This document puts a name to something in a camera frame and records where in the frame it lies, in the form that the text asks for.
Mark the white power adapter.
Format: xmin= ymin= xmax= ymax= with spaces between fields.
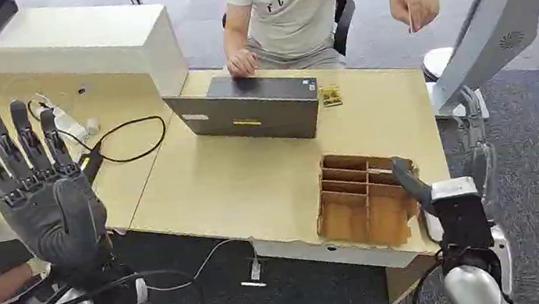
xmin=28 ymin=86 xmax=103 ymax=147

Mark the person's left hand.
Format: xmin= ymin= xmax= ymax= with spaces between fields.
xmin=388 ymin=0 xmax=444 ymax=36

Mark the small yellow card stack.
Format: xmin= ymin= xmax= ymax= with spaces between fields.
xmin=317 ymin=83 xmax=345 ymax=110

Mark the white card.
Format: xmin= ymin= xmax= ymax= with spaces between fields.
xmin=405 ymin=2 xmax=415 ymax=35

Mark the wooden compartment box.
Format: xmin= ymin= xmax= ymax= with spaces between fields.
xmin=307 ymin=143 xmax=427 ymax=258

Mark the grey laptop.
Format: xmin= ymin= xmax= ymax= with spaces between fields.
xmin=161 ymin=63 xmax=326 ymax=159

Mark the person's hand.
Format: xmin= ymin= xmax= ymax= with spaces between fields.
xmin=388 ymin=0 xmax=444 ymax=36
xmin=225 ymin=47 xmax=261 ymax=80

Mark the white desk partition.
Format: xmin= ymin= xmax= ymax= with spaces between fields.
xmin=0 ymin=0 xmax=193 ymax=121

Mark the white plug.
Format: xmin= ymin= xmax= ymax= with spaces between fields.
xmin=248 ymin=259 xmax=264 ymax=282

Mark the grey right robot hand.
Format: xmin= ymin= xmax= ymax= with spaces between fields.
xmin=389 ymin=145 xmax=500 ymax=280

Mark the white cable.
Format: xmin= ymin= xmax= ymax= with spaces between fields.
xmin=140 ymin=235 xmax=262 ymax=296

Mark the person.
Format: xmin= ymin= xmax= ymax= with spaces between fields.
xmin=217 ymin=0 xmax=448 ymax=84

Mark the person's right hand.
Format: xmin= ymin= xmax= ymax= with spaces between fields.
xmin=225 ymin=47 xmax=261 ymax=80

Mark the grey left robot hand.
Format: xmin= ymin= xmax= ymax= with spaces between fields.
xmin=0 ymin=80 xmax=122 ymax=303

